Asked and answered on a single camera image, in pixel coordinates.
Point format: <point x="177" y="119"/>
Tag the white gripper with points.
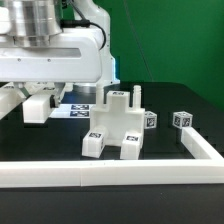
<point x="72" y="56"/>

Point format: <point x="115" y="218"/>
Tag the white chair back part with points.
<point x="36" y="107"/>

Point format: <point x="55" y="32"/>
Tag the white chair seat part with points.
<point x="113" y="114"/>

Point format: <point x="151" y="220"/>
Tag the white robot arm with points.
<point x="31" y="23"/>

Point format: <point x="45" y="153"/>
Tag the white base tag sheet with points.
<point x="72" y="111"/>

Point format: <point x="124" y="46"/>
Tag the white tagged nut cube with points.
<point x="182" y="119"/>
<point x="150" y="120"/>

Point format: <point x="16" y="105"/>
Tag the white U-shaped obstacle fence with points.
<point x="206" y="166"/>

